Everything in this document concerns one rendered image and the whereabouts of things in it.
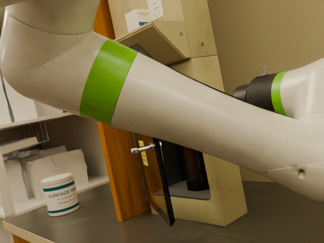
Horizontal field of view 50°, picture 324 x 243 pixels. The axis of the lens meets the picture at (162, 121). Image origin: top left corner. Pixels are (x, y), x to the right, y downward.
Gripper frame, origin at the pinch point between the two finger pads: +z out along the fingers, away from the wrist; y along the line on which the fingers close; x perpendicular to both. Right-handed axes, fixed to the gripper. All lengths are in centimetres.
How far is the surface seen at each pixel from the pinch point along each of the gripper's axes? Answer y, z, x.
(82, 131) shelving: -52, 153, 5
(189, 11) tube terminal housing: -13.6, 5.0, -26.2
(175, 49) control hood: -6.1, 5.3, -16.2
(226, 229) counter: -10.4, 3.5, 33.3
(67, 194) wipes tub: 0, 76, 25
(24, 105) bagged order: -11, 134, -17
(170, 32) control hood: -5.1, 4.9, -20.7
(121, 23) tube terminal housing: -10.7, 31.9, -31.1
